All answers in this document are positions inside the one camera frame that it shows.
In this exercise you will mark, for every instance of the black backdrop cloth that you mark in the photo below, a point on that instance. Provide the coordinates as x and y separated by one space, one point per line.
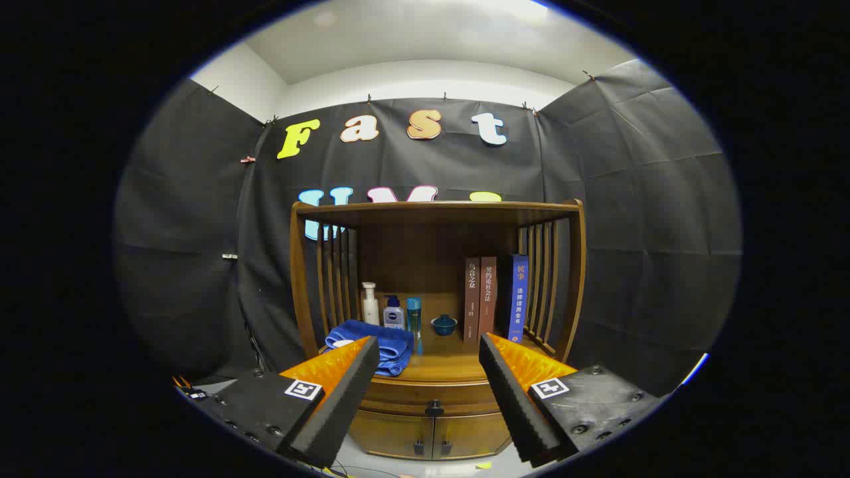
631 199

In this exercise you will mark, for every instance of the folded blue towel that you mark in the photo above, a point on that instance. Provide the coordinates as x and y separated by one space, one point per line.
392 342

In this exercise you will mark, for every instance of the wooden cabinet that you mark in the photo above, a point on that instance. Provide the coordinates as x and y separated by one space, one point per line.
431 252

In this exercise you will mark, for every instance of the white pump bottle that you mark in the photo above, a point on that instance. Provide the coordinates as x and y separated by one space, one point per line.
370 309

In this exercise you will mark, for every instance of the reddish brown book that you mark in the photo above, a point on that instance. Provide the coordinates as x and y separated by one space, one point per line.
487 292

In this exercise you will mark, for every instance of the wooden cabinet door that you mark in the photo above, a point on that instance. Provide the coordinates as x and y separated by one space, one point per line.
471 435
392 435

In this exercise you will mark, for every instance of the teal bottle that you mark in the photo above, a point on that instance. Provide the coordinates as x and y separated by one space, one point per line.
414 318

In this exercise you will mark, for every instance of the blue book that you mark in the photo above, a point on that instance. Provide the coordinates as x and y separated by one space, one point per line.
518 299

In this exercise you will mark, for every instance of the wooden drawer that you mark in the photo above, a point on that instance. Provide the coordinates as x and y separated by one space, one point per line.
412 397

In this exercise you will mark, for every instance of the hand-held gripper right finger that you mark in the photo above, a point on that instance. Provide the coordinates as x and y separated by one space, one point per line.
511 398

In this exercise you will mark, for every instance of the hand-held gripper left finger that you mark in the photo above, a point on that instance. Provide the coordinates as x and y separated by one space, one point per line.
345 398

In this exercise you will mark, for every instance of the white bottle with blue cap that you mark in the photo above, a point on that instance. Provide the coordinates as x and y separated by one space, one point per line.
394 317

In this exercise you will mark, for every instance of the wooden countertop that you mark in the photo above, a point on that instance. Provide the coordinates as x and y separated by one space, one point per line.
445 365

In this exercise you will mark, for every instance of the blue lidded teacup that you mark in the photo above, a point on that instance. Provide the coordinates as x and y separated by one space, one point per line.
443 325

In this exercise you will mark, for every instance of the dark brown book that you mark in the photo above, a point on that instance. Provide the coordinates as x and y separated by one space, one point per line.
471 299

